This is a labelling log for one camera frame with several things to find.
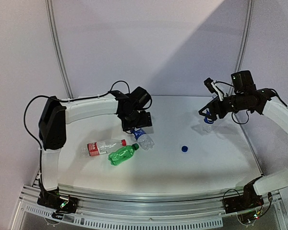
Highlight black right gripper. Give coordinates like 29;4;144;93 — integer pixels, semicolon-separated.
198;92;247;121

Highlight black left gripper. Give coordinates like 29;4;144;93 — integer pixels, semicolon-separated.
121;109;152;131

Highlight clear Pepsi bottle blue label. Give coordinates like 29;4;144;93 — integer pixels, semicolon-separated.
201;94;217;133

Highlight clear bottle small blue label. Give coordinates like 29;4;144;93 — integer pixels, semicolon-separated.
131;128;155;150

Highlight blue Pepsi bottle cap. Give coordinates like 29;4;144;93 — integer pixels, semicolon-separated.
181;146;188;152

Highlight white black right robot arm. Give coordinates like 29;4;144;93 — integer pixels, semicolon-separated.
199;70;288;213

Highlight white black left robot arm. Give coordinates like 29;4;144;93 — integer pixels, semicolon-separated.
38;87;152;208

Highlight green plastic bottle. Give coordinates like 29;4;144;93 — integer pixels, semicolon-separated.
108;144;139;166

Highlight clear bottle red label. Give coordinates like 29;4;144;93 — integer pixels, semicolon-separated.
81;139;126;157

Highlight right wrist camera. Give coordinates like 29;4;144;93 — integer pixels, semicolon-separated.
204;78;224;101

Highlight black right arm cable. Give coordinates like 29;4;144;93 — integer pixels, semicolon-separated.
216;81;288;125

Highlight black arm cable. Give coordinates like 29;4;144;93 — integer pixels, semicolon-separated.
216;81;288;125
23;80;154;178

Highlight right aluminium corner post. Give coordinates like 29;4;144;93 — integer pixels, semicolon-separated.
234;0;254;72

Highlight aluminium corner post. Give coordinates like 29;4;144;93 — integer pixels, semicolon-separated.
234;0;254;72
45;0;74;98

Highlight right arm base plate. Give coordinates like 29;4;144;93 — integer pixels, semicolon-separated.
222;192;264;214

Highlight aluminium front rail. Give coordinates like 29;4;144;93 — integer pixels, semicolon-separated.
10;184;288;230

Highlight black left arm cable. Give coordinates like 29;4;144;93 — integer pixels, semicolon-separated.
23;80;154;178

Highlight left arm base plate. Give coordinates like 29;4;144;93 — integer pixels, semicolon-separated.
37;190;79;214

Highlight left aluminium corner post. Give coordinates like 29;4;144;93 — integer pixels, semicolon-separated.
45;0;74;98

